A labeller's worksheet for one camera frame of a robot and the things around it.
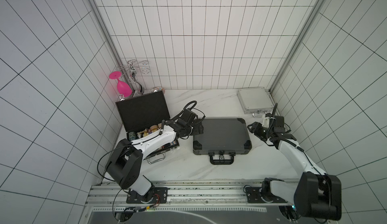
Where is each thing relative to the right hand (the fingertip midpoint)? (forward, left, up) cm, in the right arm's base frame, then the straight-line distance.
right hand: (251, 125), depth 87 cm
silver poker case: (+32, -14, -14) cm, 38 cm away
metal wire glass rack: (+27, +74, +21) cm, 82 cm away
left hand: (-6, +33, -1) cm, 34 cm away
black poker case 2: (-9, +18, -1) cm, 20 cm away
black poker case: (+3, +68, -1) cm, 68 cm away
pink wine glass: (+17, +82, +10) cm, 85 cm away
